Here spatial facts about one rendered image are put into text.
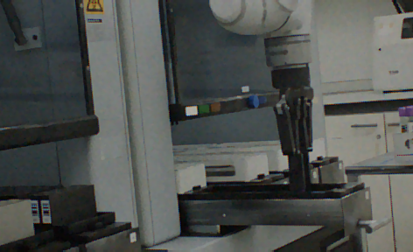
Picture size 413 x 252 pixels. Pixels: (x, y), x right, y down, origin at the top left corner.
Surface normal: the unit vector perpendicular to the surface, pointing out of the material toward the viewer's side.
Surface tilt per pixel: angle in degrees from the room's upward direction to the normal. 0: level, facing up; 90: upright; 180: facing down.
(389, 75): 90
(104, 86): 90
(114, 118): 90
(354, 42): 90
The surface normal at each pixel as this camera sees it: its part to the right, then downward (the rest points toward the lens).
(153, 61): 0.85, -0.05
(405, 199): -0.52, 0.10
